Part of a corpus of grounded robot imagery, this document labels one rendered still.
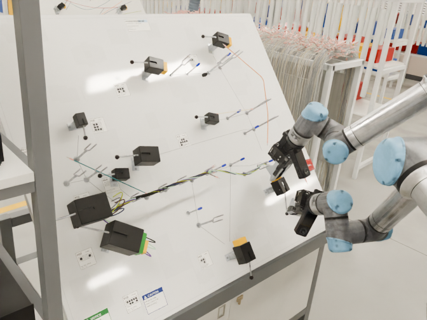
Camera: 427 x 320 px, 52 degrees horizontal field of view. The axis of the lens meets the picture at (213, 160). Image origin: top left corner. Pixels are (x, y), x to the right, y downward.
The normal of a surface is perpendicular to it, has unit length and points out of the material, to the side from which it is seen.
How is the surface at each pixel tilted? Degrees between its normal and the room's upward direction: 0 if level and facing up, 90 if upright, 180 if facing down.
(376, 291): 0
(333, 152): 90
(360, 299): 0
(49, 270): 90
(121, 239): 51
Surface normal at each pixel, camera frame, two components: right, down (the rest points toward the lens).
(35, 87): 0.66, 0.36
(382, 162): -0.98, -0.04
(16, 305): 0.08, -0.91
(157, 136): 0.57, -0.30
